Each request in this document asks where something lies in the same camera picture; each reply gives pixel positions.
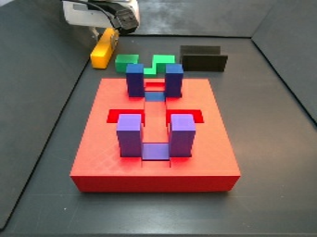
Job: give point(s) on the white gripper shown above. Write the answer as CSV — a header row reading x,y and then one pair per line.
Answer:
x,y
93,13

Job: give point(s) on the long yellow block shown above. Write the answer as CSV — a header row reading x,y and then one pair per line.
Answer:
x,y
103,49

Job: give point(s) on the red slotted board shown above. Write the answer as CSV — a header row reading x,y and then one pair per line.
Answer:
x,y
101,172

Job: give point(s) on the green stepped block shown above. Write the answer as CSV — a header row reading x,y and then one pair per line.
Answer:
x,y
158,64

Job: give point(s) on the blue U-shaped block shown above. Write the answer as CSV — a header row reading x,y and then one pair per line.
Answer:
x,y
172,80

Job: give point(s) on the purple U-shaped block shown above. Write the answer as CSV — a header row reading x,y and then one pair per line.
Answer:
x,y
156,140

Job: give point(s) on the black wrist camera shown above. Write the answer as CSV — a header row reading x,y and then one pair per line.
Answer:
x,y
124,21

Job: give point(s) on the black angled bracket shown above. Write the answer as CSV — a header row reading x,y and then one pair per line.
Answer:
x,y
202,58

